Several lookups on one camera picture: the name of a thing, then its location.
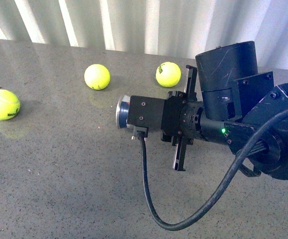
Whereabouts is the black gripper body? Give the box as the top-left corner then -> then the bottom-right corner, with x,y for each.
160,91 -> 203,145

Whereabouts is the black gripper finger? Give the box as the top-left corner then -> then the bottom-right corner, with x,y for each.
184,65 -> 197,102
172,139 -> 187,171

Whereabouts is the clear Wilson tennis can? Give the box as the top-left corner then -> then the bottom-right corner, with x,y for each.
116,95 -> 132,129

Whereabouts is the tennis ball with Wilson print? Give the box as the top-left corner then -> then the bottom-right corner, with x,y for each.
155,62 -> 181,88

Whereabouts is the tennis ball in middle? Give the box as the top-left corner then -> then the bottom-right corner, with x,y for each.
84,64 -> 111,90

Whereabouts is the tennis ball near left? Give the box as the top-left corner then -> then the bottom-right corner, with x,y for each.
0,89 -> 20,120

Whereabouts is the white pleated curtain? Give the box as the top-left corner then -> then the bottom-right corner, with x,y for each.
0,0 -> 288,70

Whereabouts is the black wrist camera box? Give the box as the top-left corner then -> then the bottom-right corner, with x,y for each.
127,96 -> 165,137

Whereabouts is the black camera cable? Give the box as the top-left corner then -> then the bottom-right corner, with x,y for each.
137,102 -> 288,230

